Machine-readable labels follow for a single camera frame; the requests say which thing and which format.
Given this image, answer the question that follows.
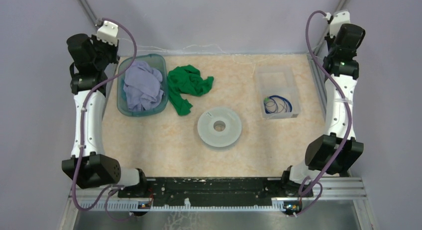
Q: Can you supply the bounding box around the white cable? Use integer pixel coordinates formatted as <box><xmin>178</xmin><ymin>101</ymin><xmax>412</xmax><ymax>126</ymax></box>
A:
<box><xmin>117</xmin><ymin>37</ymin><xmax>330</xmax><ymax>78</ymax></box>

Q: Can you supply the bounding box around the white filament spool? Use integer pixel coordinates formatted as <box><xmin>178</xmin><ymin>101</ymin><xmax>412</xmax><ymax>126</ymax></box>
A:
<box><xmin>197</xmin><ymin>107</ymin><xmax>242</xmax><ymax>149</ymax></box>

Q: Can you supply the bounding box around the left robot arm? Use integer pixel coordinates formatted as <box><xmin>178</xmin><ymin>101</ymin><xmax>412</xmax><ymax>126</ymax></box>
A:
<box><xmin>61</xmin><ymin>33</ymin><xmax>149</xmax><ymax>197</ymax></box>

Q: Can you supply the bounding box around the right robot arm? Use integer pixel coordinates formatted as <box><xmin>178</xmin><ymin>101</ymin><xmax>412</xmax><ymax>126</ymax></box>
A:
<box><xmin>280</xmin><ymin>23</ymin><xmax>365</xmax><ymax>197</ymax></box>

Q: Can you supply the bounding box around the lavender cloth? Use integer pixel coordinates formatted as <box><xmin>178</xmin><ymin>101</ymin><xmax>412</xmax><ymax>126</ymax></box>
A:
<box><xmin>123</xmin><ymin>60</ymin><xmax>164</xmax><ymax>112</ymax></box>

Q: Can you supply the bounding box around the green cloth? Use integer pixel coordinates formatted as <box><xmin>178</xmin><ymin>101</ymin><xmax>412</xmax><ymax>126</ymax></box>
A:
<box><xmin>167</xmin><ymin>65</ymin><xmax>214</xmax><ymax>116</ymax></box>

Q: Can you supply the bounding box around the clear plastic box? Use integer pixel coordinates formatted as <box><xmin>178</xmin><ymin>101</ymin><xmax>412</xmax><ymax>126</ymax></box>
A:
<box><xmin>253</xmin><ymin>65</ymin><xmax>301</xmax><ymax>119</ymax></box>

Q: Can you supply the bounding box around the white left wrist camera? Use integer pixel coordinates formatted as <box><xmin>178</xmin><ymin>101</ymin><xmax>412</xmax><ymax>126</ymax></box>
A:
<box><xmin>96</xmin><ymin>21</ymin><xmax>118</xmax><ymax>47</ymax></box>

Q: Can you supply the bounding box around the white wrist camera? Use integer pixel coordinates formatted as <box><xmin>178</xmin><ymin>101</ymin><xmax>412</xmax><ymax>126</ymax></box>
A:
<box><xmin>96</xmin><ymin>21</ymin><xmax>118</xmax><ymax>47</ymax></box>
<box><xmin>324</xmin><ymin>9</ymin><xmax>350</xmax><ymax>38</ymax></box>

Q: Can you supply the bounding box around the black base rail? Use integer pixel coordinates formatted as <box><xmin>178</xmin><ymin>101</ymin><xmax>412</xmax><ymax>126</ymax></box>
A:
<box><xmin>117</xmin><ymin>177</ymin><xmax>300</xmax><ymax>209</ymax></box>

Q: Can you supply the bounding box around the blue cable coil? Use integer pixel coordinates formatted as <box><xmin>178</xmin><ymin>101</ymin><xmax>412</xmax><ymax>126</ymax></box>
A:
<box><xmin>263</xmin><ymin>95</ymin><xmax>294</xmax><ymax>115</ymax></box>

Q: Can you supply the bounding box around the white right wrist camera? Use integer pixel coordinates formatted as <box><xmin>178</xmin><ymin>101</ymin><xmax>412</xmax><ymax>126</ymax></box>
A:
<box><xmin>324</xmin><ymin>9</ymin><xmax>350</xmax><ymax>38</ymax></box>

